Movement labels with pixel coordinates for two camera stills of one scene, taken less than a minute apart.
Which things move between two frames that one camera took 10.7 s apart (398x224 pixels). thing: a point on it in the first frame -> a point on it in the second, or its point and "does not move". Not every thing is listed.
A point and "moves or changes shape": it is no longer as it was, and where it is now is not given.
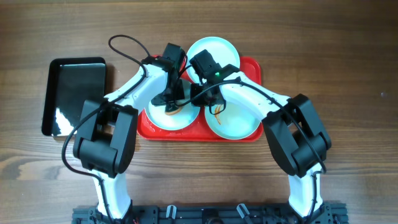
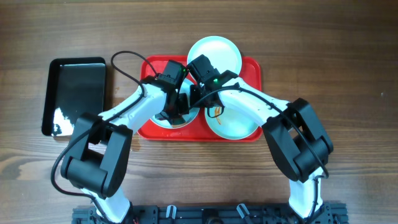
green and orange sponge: x=171 y=109 moves or changes shape
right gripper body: x=204 y=98 does not move
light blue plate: x=237 y=121 does not move
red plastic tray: x=250 y=72 does not move
